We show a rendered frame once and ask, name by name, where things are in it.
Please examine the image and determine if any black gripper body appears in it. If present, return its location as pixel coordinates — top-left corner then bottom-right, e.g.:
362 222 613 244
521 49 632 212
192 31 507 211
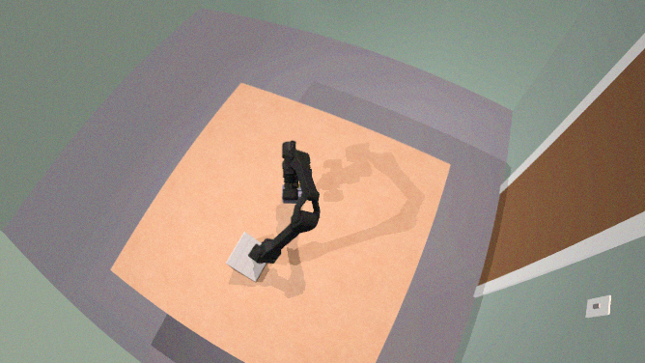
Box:
282 173 298 200

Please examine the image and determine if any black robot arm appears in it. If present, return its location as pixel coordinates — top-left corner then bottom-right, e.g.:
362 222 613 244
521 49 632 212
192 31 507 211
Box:
248 140 321 264

